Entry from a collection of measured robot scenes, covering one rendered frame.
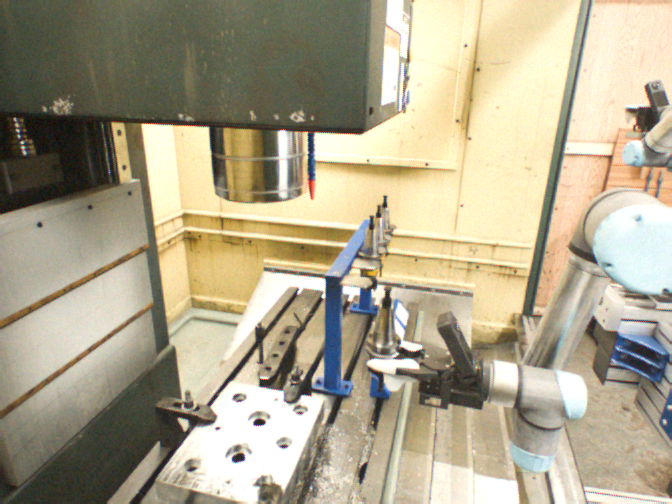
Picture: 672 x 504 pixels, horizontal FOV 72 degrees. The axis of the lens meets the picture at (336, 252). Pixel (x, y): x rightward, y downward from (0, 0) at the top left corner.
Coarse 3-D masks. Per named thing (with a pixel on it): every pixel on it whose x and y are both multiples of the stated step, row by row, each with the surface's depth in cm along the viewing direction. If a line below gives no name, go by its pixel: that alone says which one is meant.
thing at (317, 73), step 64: (0, 0) 66; (64, 0) 63; (128, 0) 61; (192, 0) 59; (256, 0) 57; (320, 0) 55; (384, 0) 62; (0, 64) 69; (64, 64) 67; (128, 64) 64; (192, 64) 62; (256, 64) 60; (320, 64) 58; (256, 128) 63; (320, 128) 61
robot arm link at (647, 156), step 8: (664, 120) 126; (656, 128) 129; (664, 128) 126; (648, 136) 132; (656, 136) 129; (664, 136) 127; (632, 144) 136; (640, 144) 134; (648, 144) 132; (656, 144) 130; (664, 144) 129; (624, 152) 139; (632, 152) 136; (640, 152) 134; (648, 152) 133; (656, 152) 132; (664, 152) 131; (624, 160) 139; (632, 160) 136; (640, 160) 135; (648, 160) 135; (656, 160) 135; (664, 160) 135
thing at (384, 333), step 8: (392, 304) 82; (384, 312) 80; (392, 312) 81; (376, 320) 82; (384, 320) 80; (392, 320) 81; (376, 328) 82; (384, 328) 81; (392, 328) 81; (376, 336) 82; (384, 336) 81; (392, 336) 81; (384, 344) 81
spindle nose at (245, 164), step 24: (216, 144) 71; (240, 144) 69; (264, 144) 69; (288, 144) 71; (216, 168) 73; (240, 168) 70; (264, 168) 70; (288, 168) 72; (216, 192) 75; (240, 192) 72; (264, 192) 72; (288, 192) 74
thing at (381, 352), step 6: (396, 336) 84; (372, 342) 82; (396, 342) 83; (366, 348) 84; (372, 348) 82; (378, 348) 81; (384, 348) 81; (390, 348) 81; (396, 348) 81; (372, 354) 82; (378, 354) 82; (384, 354) 82; (390, 354) 82; (396, 354) 82
